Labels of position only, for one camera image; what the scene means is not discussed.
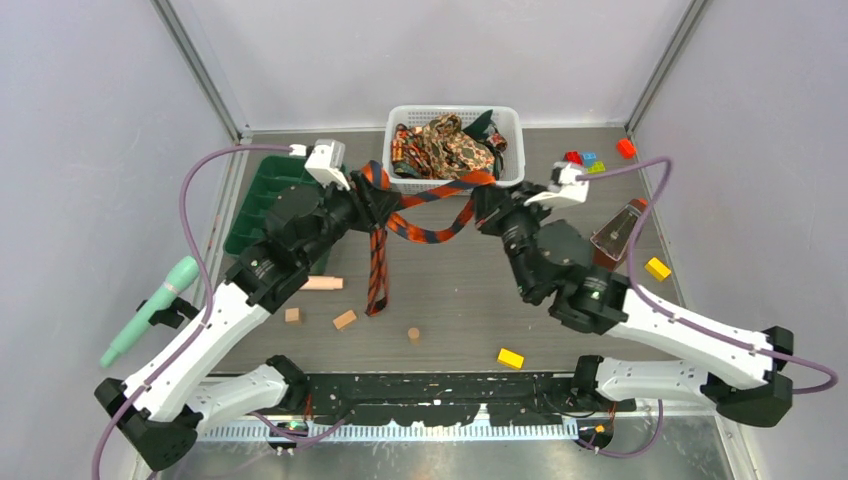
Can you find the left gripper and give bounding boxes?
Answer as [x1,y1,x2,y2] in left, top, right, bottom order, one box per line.
[298,169,401,268]

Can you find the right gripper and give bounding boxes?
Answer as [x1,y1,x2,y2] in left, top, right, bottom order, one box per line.
[473,178,555,298]

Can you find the orange navy striped tie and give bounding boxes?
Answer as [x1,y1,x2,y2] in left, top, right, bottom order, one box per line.
[365,170,495,316]

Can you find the white plastic basket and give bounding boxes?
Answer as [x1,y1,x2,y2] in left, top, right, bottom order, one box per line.
[382,105,526,194]

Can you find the brown wooden metronome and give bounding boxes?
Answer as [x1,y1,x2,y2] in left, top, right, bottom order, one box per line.
[589,198,648,271]

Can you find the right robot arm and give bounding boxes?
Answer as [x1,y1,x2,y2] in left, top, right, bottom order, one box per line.
[471,179,794,428]

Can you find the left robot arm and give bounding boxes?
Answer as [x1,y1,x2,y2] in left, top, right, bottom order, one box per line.
[95,161,401,471]

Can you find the green compartment tray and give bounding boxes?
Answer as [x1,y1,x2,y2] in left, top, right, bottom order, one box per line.
[221,155,317,273]

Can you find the wooden cylinder peg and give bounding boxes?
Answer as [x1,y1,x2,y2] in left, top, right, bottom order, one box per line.
[300,276,344,291]

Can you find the dark green tie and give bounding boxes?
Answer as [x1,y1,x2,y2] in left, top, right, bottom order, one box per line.
[463,109,494,139]

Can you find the floral patterned tie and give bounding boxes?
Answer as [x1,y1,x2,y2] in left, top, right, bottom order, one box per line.
[389,113,509,180]

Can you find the stacked lego bricks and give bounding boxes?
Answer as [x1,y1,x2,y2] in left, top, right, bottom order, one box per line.
[564,151,606,174]

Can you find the small wooden block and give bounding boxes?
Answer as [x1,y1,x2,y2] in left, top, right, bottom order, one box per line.
[332,310,357,331]

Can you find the small wooden cube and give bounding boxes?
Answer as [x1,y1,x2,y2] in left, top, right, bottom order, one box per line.
[284,308,302,325]

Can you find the red toy brick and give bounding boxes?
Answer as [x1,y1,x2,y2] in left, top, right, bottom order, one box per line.
[616,138,637,159]

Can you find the small round wooden disc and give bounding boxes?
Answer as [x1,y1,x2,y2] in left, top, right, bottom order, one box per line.
[407,327,421,345]

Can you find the yellow toy brick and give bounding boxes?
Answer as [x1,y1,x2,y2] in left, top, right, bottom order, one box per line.
[644,257,672,282]
[496,348,525,370]

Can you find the mint green microphone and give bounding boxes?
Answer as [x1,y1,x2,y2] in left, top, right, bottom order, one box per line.
[99,256,199,368]

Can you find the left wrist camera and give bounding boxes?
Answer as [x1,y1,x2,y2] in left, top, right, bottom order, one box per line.
[290,139,351,191]

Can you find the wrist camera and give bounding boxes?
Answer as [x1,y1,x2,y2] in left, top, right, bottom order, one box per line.
[541,161,589,209]
[290,139,351,191]

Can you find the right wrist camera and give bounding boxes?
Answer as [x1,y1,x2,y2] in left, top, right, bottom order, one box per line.
[541,161,589,209]

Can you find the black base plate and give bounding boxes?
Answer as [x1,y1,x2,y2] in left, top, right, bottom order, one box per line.
[241,372,637,429]

